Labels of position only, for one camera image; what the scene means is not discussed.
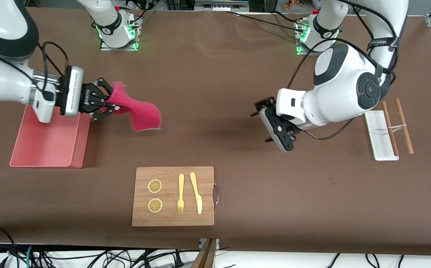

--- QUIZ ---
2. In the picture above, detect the pink plastic bin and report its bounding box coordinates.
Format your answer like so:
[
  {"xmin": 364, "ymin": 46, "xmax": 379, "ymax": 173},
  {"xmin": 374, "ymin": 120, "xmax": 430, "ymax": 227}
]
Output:
[{"xmin": 10, "ymin": 104, "xmax": 91, "ymax": 169}]

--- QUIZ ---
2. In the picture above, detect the silver metal device box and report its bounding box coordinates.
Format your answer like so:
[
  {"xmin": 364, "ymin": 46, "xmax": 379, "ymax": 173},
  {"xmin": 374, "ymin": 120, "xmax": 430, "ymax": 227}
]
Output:
[{"xmin": 194, "ymin": 0, "xmax": 250, "ymax": 12}]

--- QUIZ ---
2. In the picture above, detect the yellow plastic fork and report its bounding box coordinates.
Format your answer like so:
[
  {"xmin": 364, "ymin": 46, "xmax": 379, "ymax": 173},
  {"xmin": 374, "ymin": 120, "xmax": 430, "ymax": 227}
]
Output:
[{"xmin": 177, "ymin": 173, "xmax": 185, "ymax": 214}]

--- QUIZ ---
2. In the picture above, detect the yellow plastic knife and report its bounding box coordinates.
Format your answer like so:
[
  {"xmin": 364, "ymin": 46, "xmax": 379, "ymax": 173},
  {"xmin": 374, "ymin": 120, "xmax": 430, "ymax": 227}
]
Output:
[{"xmin": 190, "ymin": 172, "xmax": 203, "ymax": 215}]

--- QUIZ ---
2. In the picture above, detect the brown wooden plank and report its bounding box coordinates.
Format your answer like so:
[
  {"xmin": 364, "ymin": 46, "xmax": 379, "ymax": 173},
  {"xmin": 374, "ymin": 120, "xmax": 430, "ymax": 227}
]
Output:
[{"xmin": 192, "ymin": 238, "xmax": 216, "ymax": 268}]

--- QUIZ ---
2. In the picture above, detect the thin white wire tie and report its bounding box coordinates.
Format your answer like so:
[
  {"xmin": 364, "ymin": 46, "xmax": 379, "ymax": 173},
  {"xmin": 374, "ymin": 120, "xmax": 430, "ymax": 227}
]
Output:
[{"xmin": 374, "ymin": 125, "xmax": 408, "ymax": 134}]

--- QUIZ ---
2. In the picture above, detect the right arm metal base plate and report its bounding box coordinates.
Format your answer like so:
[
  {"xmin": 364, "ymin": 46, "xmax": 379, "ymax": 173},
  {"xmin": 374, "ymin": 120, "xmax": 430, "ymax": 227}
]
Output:
[{"xmin": 100, "ymin": 13, "xmax": 141, "ymax": 51}]

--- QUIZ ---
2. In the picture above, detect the pink microfibre cloth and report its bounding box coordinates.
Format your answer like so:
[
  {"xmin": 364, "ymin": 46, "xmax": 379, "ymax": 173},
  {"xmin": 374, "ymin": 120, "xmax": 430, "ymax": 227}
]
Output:
[{"xmin": 105, "ymin": 81, "xmax": 162, "ymax": 132}]

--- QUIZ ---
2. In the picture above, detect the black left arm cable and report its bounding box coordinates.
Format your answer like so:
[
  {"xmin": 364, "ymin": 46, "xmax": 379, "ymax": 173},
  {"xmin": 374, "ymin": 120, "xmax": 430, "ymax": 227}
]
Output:
[{"xmin": 287, "ymin": 0, "xmax": 400, "ymax": 141}]

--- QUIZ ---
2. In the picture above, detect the black cable across table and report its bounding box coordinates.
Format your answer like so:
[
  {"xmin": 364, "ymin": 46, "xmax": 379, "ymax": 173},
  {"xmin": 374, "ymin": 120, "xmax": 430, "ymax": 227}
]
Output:
[{"xmin": 226, "ymin": 10, "xmax": 302, "ymax": 29}]

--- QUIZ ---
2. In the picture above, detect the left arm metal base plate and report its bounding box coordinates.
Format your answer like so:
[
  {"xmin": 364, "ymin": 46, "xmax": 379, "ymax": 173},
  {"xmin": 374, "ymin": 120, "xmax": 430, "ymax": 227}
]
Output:
[{"xmin": 295, "ymin": 20, "xmax": 335, "ymax": 56}]

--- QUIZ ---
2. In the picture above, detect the white rectangular tray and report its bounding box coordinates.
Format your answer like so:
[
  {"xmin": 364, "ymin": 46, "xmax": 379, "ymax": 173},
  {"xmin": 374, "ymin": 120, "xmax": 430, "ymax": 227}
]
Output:
[{"xmin": 364, "ymin": 111, "xmax": 400, "ymax": 161}]

